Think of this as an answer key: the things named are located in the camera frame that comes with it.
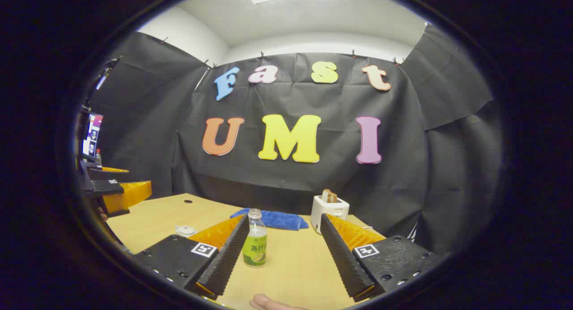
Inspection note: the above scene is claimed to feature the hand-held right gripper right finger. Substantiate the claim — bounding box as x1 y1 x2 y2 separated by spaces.
320 213 444 302

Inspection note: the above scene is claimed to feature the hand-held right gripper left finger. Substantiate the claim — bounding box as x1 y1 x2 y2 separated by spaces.
132 213 250 301

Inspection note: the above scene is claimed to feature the white toaster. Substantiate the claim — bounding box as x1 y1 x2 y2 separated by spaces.
310 195 350 234

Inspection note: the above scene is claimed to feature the computer monitor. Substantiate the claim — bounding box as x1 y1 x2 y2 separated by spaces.
82 112 104 161

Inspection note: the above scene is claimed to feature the clear green label water bottle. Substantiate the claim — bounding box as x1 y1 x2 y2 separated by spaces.
242 208 268 268

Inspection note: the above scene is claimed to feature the blue towel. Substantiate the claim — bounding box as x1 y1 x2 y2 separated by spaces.
230 208 309 231

